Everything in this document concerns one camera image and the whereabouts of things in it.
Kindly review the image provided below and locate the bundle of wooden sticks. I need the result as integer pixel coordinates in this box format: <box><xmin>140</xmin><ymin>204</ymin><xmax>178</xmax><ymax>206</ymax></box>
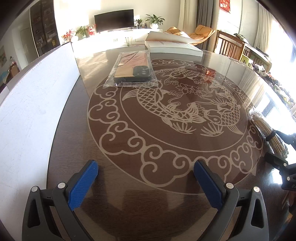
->
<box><xmin>250</xmin><ymin>111</ymin><xmax>288</xmax><ymax>159</ymax></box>

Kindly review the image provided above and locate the red wall hanging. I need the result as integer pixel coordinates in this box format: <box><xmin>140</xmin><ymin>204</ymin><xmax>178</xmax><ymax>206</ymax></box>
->
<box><xmin>219</xmin><ymin>0</ymin><xmax>230</xmax><ymax>13</ymax></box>

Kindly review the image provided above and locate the white tv console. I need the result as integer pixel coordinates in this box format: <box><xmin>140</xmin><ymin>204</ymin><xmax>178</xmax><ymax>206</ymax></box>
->
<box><xmin>72</xmin><ymin>28</ymin><xmax>163</xmax><ymax>53</ymax></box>

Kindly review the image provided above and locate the orange lounge chair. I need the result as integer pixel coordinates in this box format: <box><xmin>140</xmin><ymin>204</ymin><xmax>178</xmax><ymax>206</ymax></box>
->
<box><xmin>165</xmin><ymin>25</ymin><xmax>215</xmax><ymax>45</ymax></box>

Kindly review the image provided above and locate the green potted plant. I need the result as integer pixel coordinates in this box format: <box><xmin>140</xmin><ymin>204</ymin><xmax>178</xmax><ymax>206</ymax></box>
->
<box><xmin>145</xmin><ymin>14</ymin><xmax>165</xmax><ymax>29</ymax></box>

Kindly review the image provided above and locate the wooden dining chair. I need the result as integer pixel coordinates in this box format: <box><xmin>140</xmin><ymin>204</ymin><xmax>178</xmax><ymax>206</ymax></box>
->
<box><xmin>214</xmin><ymin>31</ymin><xmax>245</xmax><ymax>61</ymax></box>

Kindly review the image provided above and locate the black flat television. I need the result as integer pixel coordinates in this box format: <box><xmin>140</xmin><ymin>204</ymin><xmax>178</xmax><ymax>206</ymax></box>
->
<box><xmin>94</xmin><ymin>9</ymin><xmax>134</xmax><ymax>32</ymax></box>

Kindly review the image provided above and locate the red flower arrangement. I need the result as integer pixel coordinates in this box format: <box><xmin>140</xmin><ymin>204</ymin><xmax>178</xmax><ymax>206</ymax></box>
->
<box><xmin>62</xmin><ymin>30</ymin><xmax>75</xmax><ymax>44</ymax></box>

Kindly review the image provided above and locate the dark glass display cabinet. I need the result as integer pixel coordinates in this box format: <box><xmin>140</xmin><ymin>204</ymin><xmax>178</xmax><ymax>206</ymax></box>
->
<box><xmin>29</xmin><ymin>0</ymin><xmax>60</xmax><ymax>56</ymax></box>

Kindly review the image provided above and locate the phone case in plastic bag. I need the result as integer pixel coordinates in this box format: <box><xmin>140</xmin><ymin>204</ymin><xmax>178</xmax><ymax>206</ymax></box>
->
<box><xmin>103</xmin><ymin>50</ymin><xmax>159</xmax><ymax>88</ymax></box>

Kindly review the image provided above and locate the flat white gift box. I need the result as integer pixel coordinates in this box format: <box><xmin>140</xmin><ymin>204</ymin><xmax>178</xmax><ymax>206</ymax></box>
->
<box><xmin>145</xmin><ymin>32</ymin><xmax>203</xmax><ymax>57</ymax></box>

